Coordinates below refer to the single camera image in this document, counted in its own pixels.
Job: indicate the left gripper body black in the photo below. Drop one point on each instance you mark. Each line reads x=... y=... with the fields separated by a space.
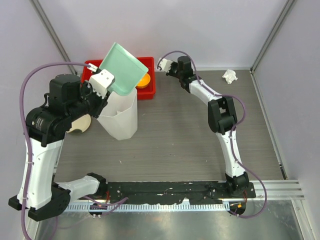
x=93 y=102

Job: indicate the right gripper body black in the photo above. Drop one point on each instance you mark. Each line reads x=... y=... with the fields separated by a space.
x=174 y=72

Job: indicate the translucent white bin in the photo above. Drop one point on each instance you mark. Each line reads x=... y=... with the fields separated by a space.
x=120 y=117

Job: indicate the green dustpan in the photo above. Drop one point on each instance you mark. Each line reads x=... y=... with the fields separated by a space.
x=126 y=69

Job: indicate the large paper scrap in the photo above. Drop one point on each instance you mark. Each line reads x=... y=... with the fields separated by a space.
x=230 y=76

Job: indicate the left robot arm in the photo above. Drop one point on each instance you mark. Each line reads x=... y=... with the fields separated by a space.
x=68 y=100

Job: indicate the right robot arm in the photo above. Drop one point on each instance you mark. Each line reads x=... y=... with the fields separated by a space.
x=221 y=115

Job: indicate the beige plate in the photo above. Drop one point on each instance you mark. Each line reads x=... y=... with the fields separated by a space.
x=80 y=125

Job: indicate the orange bowl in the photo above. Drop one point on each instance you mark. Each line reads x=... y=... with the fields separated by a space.
x=144 y=82

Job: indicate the red plastic tray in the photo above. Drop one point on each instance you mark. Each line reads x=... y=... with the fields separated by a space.
x=146 y=88

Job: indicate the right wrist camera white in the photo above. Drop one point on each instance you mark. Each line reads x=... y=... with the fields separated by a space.
x=164 y=65

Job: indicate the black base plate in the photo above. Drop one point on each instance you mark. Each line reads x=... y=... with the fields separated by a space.
x=171 y=192

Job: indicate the white slotted cable duct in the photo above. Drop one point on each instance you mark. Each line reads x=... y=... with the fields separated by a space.
x=185 y=206

